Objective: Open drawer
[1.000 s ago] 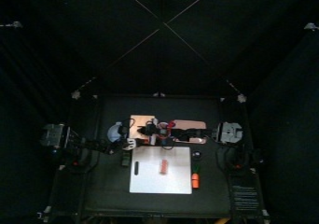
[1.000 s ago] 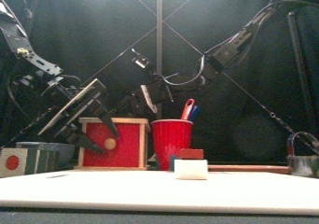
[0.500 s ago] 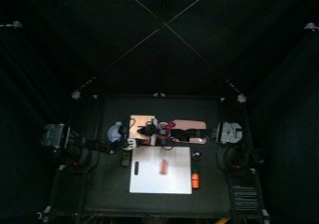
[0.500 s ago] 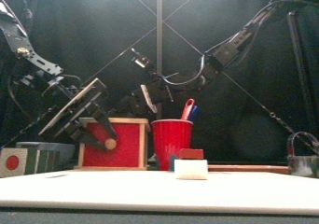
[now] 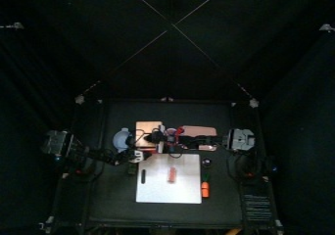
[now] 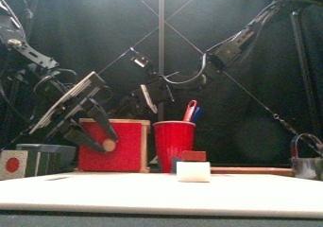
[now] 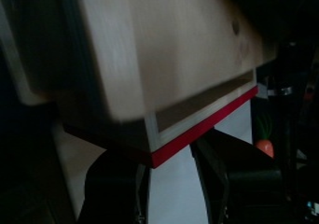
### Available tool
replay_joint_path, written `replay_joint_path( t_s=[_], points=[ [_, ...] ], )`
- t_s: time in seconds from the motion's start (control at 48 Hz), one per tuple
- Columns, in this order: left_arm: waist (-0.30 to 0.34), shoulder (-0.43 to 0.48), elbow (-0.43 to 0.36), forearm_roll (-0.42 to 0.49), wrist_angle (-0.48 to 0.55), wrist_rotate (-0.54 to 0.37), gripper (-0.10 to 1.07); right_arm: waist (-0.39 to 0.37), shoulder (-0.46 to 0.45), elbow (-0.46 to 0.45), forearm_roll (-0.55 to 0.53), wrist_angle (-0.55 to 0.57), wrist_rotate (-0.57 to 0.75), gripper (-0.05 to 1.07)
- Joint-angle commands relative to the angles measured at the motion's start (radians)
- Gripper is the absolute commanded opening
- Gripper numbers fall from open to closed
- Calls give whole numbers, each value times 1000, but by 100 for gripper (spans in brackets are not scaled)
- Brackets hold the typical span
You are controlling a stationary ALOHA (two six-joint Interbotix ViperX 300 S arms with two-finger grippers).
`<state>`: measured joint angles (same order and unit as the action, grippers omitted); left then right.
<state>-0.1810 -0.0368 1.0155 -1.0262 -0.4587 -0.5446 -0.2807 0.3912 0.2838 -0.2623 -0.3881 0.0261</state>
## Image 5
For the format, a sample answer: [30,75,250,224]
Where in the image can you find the orange toy carrot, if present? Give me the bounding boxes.
[200,173,211,199]

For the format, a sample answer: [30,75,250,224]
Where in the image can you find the thin diagonal brace cord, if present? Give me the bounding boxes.
[82,0,232,96]
[120,0,255,100]

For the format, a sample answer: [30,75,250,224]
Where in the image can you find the white text label sticker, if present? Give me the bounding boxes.
[242,194,272,223]

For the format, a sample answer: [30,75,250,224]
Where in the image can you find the white cutting board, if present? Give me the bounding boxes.
[135,152,203,205]

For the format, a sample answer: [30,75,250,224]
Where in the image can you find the pink plastic cup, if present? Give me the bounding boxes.
[163,126,180,138]

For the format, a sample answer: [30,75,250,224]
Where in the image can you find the small wooden drawer box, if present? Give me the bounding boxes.
[135,120,166,149]

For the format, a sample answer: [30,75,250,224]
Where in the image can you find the pink translucent plastic tray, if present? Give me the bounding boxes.
[180,124,219,153]

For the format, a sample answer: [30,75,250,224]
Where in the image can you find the red sausage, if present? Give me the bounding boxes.
[167,165,178,184]

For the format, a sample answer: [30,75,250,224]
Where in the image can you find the metal frame side clamp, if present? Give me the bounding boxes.
[0,22,26,30]
[318,23,335,33]

